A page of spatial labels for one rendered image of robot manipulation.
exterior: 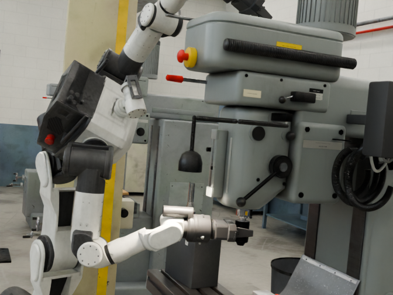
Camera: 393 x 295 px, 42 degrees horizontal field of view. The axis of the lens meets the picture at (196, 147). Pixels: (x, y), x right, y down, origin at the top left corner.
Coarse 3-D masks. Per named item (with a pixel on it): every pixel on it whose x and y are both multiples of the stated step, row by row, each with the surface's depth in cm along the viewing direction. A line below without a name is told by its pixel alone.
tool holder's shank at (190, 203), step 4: (192, 184) 207; (192, 188) 208; (188, 192) 208; (192, 192) 208; (188, 196) 208; (192, 196) 208; (188, 200) 208; (192, 200) 208; (188, 204) 208; (192, 204) 208
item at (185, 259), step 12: (216, 240) 198; (168, 252) 210; (180, 252) 202; (192, 252) 194; (204, 252) 195; (216, 252) 198; (168, 264) 210; (180, 264) 202; (192, 264) 194; (204, 264) 196; (216, 264) 199; (180, 276) 201; (192, 276) 194; (204, 276) 196; (216, 276) 199; (192, 288) 194
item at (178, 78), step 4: (168, 76) 162; (172, 76) 163; (176, 76) 164; (180, 76) 164; (168, 80) 163; (172, 80) 163; (176, 80) 164; (180, 80) 164; (184, 80) 165; (188, 80) 166; (192, 80) 166; (196, 80) 167; (200, 80) 167; (204, 80) 168
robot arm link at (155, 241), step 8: (168, 224) 158; (176, 224) 158; (144, 232) 160; (152, 232) 158; (160, 232) 157; (168, 232) 158; (176, 232) 158; (144, 240) 159; (152, 240) 158; (160, 240) 158; (168, 240) 158; (176, 240) 159; (144, 248) 161; (152, 248) 159; (160, 248) 159
